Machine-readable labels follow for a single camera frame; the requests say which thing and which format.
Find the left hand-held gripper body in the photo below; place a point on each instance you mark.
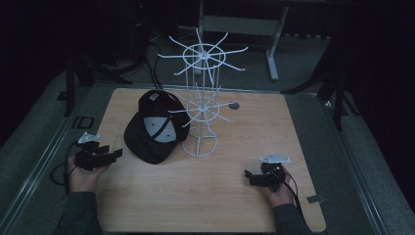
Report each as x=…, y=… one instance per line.
x=88, y=158

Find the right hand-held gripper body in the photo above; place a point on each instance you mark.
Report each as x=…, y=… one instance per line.
x=272, y=173

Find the grey round table grommet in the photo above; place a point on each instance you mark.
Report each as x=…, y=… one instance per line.
x=234, y=105

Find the grey metal desk frame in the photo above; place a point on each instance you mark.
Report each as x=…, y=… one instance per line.
x=241, y=25

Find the black metal stand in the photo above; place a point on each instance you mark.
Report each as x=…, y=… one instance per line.
x=339, y=104
x=69, y=88

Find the grey tape strip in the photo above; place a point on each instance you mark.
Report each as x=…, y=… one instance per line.
x=315, y=198

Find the black baseball cap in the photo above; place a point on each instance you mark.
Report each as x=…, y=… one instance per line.
x=143, y=147

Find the person's right hand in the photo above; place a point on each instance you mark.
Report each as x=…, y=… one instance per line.
x=284, y=196

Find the person's left hand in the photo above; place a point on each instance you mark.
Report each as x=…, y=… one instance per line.
x=81, y=179

